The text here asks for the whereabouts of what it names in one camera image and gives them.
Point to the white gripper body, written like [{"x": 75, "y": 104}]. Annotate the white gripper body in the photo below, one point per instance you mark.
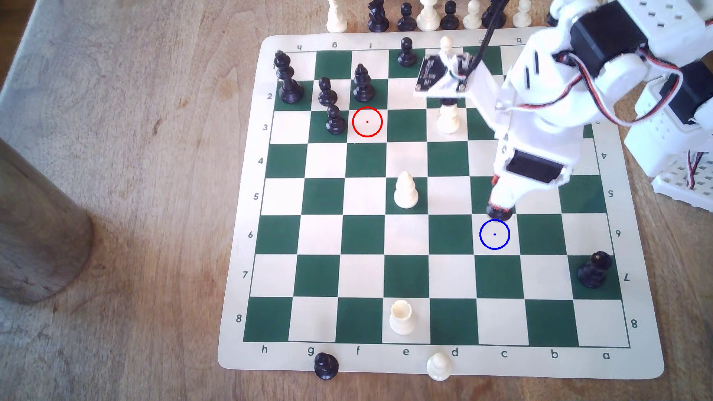
[{"x": 531, "y": 166}]

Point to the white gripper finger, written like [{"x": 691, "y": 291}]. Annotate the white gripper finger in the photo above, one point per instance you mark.
[
  {"x": 494, "y": 192},
  {"x": 512, "y": 196}
]

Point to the black pawn chess piece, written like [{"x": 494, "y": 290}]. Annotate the black pawn chess piece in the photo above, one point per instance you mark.
[
  {"x": 407, "y": 54},
  {"x": 406, "y": 21},
  {"x": 326, "y": 367},
  {"x": 335, "y": 122},
  {"x": 499, "y": 213},
  {"x": 327, "y": 94},
  {"x": 450, "y": 20}
]

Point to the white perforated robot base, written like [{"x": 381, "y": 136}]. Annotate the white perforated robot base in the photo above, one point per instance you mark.
[{"x": 682, "y": 186}]

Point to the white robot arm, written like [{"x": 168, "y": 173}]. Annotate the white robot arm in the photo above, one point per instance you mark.
[{"x": 557, "y": 94}]

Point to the white bishop chess piece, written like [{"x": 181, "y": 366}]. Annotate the white bishop chess piece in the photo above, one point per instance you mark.
[
  {"x": 448, "y": 120},
  {"x": 406, "y": 194}
]

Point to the black knight chess piece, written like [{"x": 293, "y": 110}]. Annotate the black knight chess piece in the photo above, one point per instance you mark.
[
  {"x": 594, "y": 273},
  {"x": 378, "y": 19}
]

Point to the green and white chess mat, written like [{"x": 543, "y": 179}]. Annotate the green and white chess mat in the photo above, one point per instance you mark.
[{"x": 390, "y": 250}]

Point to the white pawn chess piece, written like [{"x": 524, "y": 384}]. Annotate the white pawn chess piece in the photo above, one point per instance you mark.
[
  {"x": 439, "y": 367},
  {"x": 522, "y": 18},
  {"x": 446, "y": 43},
  {"x": 472, "y": 19}
]

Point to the wide black chess piece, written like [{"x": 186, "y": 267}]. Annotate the wide black chess piece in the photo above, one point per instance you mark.
[
  {"x": 498, "y": 21},
  {"x": 551, "y": 20}
]

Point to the wide white chess piece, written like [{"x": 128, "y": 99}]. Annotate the wide white chess piece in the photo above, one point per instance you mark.
[{"x": 428, "y": 19}]

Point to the white rook chess piece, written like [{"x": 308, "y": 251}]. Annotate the white rook chess piece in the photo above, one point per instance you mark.
[{"x": 403, "y": 320}]

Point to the black bishop chess piece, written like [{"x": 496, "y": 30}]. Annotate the black bishop chess piece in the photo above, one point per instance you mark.
[{"x": 363, "y": 83}]

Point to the tall white chess piece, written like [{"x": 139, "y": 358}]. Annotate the tall white chess piece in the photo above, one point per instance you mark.
[{"x": 336, "y": 21}]

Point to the black king chess piece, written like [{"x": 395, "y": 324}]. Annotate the black king chess piece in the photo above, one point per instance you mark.
[{"x": 288, "y": 83}]

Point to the wrist camera on white mount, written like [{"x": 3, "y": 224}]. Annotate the wrist camera on white mount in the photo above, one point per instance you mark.
[{"x": 431, "y": 72}]

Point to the round wooden post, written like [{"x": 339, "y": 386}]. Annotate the round wooden post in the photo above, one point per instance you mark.
[{"x": 39, "y": 234}]

